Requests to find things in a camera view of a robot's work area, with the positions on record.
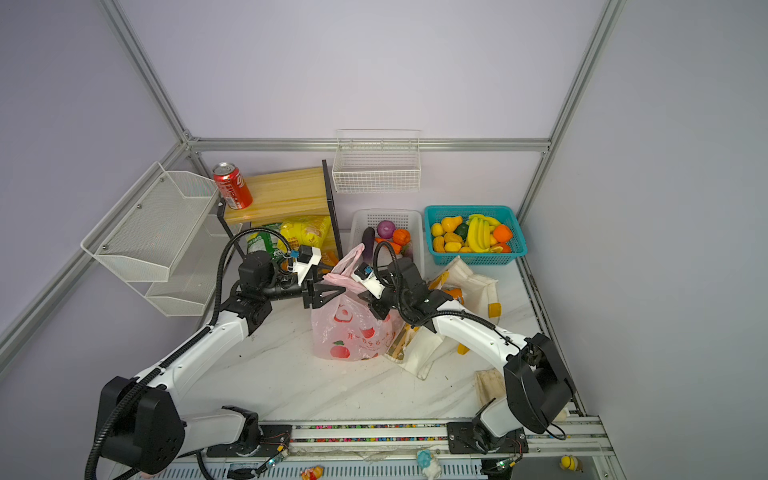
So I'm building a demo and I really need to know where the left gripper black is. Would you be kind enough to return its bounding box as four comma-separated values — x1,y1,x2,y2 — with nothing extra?
263,262,346,309

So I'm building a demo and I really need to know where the white canvas tote bag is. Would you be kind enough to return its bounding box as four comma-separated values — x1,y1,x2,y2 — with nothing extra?
383,256,503,382

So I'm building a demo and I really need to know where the pink plastic grocery bag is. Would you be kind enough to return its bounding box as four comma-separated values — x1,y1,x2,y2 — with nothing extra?
310,244,404,361

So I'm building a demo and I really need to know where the orange soda can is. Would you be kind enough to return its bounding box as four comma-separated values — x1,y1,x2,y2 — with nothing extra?
444,288,464,303

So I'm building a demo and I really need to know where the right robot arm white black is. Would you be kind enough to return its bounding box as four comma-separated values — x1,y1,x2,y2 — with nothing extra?
352,244,575,453

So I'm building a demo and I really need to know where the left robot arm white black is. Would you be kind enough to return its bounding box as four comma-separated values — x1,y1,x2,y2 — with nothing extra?
84,231,344,479

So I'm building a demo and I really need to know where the green snack bag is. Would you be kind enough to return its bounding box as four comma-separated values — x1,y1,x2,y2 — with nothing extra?
246,232,283,256

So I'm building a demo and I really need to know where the small orange vegetable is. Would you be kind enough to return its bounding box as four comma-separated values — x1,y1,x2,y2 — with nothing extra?
391,229,411,246

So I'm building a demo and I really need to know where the dark eggplant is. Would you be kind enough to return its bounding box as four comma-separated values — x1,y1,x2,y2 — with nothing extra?
361,227,376,249

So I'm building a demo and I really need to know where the purple onion top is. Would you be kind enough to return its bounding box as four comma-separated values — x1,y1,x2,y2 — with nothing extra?
376,220,397,240

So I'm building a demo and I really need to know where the white plastic vegetable basket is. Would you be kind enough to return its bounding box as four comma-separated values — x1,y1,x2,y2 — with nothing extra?
341,209,427,274

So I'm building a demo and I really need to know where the yellow chips bag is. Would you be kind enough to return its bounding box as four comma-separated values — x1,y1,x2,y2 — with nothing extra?
280,215,331,250

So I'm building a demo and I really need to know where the teal plastic fruit basket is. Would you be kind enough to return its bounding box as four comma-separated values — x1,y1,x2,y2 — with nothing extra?
424,205,528,266

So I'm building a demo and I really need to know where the yellow pear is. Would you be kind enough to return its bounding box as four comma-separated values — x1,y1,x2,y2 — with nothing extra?
440,216,464,234

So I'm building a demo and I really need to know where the banana bunch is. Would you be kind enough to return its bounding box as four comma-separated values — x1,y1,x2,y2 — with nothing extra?
467,214,500,253

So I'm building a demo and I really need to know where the wooden two-tier shelf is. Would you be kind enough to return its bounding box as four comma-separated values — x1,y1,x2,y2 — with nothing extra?
217,160,343,260

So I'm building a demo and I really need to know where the red cola can left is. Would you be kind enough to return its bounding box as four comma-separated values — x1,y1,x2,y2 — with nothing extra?
213,162,253,210

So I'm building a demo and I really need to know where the orange fruit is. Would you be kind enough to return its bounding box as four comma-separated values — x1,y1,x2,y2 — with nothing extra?
492,224,514,244

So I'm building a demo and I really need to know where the blue white toy figure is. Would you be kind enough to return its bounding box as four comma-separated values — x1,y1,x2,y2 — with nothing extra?
416,449,442,480

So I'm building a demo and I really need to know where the orange bear toy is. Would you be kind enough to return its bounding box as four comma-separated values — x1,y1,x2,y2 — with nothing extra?
300,465,325,480

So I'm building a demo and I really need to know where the yellow minion toy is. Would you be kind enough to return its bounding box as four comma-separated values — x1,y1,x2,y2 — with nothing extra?
559,455,584,473

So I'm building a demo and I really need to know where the white mesh wall rack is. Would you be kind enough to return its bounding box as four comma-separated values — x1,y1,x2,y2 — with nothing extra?
81,163,229,317

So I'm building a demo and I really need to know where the white wire wall basket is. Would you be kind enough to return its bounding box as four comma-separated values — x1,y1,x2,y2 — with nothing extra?
331,129,422,194

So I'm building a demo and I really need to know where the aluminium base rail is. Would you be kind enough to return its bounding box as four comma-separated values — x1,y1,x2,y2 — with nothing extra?
157,417,625,479

